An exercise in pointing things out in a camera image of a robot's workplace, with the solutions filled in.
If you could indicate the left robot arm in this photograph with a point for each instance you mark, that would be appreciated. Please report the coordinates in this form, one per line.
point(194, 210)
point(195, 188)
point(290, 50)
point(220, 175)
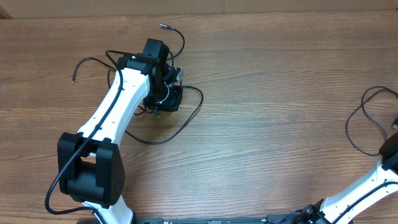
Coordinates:
point(90, 168)

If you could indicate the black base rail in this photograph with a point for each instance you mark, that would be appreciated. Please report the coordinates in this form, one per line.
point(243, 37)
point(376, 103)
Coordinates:
point(270, 219)

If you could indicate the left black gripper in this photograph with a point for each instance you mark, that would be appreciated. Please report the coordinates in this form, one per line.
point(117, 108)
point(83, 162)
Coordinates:
point(173, 104)

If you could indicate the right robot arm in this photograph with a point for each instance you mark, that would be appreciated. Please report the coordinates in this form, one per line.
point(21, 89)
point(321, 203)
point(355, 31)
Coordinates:
point(378, 183)

